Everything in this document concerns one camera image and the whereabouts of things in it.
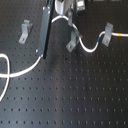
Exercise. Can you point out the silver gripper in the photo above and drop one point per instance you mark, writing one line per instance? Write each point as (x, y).
(61, 7)

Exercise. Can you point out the middle grey cable clip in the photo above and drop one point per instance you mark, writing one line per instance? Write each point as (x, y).
(74, 41)

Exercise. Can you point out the grey cable clip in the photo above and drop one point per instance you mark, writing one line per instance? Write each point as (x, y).
(108, 33)
(74, 41)
(26, 29)

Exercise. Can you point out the left grey cable clip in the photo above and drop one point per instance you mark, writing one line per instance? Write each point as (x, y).
(26, 29)

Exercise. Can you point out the right grey cable clip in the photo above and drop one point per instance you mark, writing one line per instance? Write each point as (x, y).
(108, 33)

